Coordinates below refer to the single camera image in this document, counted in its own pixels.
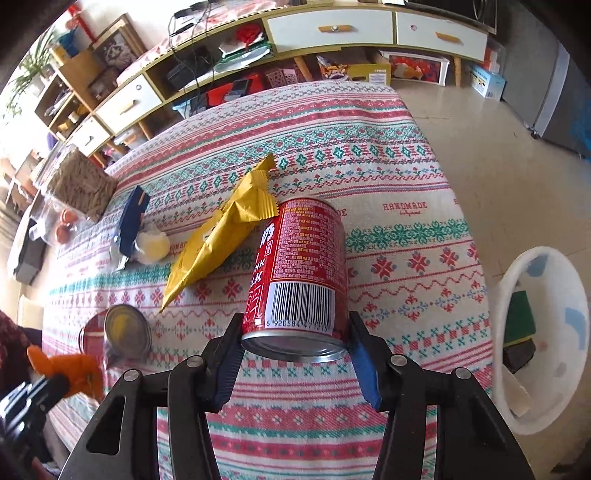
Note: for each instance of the blue white box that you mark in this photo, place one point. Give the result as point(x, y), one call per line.
point(485, 81)

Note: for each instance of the black bench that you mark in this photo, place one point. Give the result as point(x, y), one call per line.
point(30, 256)

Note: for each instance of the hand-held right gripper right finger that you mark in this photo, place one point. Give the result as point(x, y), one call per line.
point(367, 369)

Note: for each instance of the green packet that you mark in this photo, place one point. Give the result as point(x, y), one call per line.
point(521, 316)

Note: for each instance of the potted green plant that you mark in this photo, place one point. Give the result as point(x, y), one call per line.
point(27, 69)

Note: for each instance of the orange peel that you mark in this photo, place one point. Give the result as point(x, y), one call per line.
point(78, 369)

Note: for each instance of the yellow cardboard box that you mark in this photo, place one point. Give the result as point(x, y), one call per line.
point(360, 71)

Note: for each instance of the red drink can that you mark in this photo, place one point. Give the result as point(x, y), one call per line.
point(300, 254)
point(127, 330)

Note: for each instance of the black microwave oven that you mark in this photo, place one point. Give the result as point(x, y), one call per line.
point(485, 16)

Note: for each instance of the patterned woven tablecloth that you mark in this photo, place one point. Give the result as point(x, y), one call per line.
point(346, 184)

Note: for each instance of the glass jar of oranges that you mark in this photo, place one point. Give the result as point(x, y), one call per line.
point(60, 226)

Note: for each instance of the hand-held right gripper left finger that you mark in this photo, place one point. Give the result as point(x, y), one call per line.
point(226, 369)

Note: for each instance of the green and red bags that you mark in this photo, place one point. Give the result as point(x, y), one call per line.
point(244, 46)

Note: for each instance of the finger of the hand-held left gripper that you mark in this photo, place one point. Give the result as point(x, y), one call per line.
point(48, 390)

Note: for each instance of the yellow snack wrapper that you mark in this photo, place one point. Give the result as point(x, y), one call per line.
point(217, 235)

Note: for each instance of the small clear plastic cup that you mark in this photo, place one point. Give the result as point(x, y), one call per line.
point(153, 245)

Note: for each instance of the grey refrigerator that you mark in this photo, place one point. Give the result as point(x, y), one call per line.
point(545, 83)

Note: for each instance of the black box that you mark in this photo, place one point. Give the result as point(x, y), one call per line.
point(184, 74)

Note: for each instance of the red bag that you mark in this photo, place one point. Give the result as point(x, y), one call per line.
point(226, 92)

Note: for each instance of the framed picture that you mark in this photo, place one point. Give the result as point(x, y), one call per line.
point(117, 50)

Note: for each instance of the long wooden white cabinet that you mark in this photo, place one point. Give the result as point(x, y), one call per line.
point(258, 21)

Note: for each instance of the wooden shelf unit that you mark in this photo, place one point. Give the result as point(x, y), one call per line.
point(76, 76)

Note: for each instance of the white storage box red picture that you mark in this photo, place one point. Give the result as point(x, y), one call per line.
point(415, 67)

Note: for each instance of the white plastic bucket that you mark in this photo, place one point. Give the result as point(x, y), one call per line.
point(554, 277)

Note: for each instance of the blue foil wrapper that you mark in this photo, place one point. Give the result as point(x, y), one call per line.
point(131, 217)

